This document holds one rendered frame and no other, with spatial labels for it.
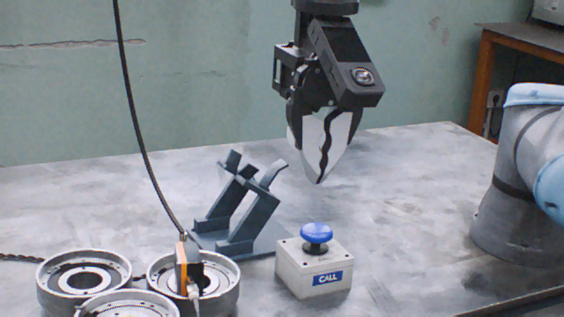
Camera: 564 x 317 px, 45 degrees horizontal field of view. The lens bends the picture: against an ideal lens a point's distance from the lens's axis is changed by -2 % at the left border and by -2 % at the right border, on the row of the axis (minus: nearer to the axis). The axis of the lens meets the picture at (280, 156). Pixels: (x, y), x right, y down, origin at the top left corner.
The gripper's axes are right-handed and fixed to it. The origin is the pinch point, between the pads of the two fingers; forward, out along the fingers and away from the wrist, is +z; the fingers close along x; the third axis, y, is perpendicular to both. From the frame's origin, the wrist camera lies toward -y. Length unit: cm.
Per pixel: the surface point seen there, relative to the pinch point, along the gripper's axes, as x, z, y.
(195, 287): 16.6, 8.5, -5.3
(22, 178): 30, 14, 41
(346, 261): -2.7, 9.9, -3.5
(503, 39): -158, 19, 143
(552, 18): -181, 11, 141
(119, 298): 23.7, 10.9, -1.4
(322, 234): -0.1, 6.7, -1.7
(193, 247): 15.0, 6.9, 0.1
